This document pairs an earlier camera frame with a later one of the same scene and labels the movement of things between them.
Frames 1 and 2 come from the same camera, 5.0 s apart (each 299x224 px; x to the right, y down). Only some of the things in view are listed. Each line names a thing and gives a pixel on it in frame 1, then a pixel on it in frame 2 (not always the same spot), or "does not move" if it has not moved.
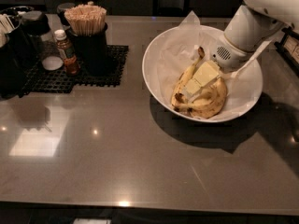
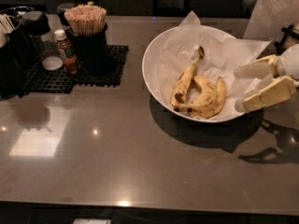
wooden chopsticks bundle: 86,20 does not move
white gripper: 226,56 to 290,63
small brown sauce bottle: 70,61 does not move
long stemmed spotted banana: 177,98 does not move
